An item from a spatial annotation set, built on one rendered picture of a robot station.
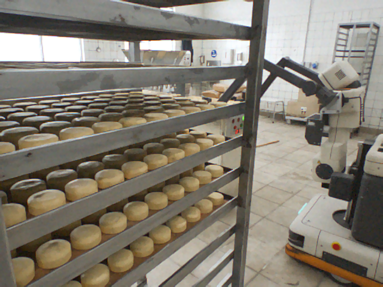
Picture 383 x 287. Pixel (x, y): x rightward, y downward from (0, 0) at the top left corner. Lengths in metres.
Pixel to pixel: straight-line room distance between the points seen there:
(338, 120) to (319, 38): 4.55
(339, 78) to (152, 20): 1.51
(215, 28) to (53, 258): 0.50
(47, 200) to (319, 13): 6.23
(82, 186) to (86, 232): 0.09
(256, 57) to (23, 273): 0.63
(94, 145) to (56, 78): 0.10
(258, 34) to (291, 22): 5.91
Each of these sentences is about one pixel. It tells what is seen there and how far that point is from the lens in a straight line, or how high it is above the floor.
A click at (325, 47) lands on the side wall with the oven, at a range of 6.34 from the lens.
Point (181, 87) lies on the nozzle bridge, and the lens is 2.96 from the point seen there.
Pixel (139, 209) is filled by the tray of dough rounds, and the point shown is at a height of 0.97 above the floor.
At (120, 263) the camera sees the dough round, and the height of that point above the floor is 0.88.
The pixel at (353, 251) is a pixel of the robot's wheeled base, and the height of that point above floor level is 0.25.
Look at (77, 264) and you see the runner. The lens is 0.49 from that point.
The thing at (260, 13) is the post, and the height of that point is 1.36.
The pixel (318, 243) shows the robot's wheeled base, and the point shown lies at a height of 0.22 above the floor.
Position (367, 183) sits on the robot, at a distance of 1.80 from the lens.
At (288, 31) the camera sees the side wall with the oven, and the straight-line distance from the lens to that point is 6.65.
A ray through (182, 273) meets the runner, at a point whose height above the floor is 0.78.
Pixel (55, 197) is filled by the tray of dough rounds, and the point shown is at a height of 1.06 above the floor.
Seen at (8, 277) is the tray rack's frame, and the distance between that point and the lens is 0.41.
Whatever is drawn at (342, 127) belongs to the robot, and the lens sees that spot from 1.94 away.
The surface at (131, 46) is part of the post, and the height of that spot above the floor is 1.29.
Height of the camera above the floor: 1.26
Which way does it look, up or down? 17 degrees down
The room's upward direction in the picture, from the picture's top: 1 degrees clockwise
